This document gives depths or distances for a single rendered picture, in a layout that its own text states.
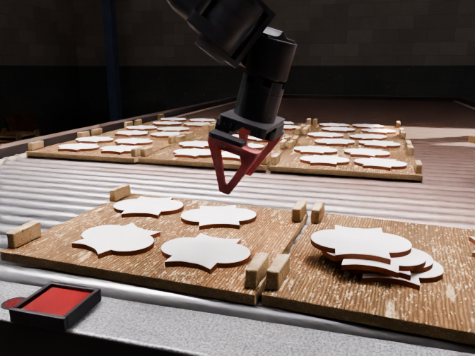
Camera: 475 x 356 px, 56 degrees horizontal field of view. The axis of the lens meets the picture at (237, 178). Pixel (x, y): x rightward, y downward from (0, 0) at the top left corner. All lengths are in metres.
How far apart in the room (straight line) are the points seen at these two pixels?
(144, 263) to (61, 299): 0.12
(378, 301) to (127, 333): 0.30
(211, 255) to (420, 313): 0.29
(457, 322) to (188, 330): 0.30
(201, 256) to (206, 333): 0.15
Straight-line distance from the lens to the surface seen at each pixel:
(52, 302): 0.61
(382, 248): 0.65
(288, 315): 0.57
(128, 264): 0.67
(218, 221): 0.80
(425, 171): 1.39
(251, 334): 0.54
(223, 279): 0.61
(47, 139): 1.85
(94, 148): 1.60
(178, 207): 0.88
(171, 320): 0.57
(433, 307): 0.59
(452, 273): 0.69
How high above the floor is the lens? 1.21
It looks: 14 degrees down
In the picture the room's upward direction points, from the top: straight up
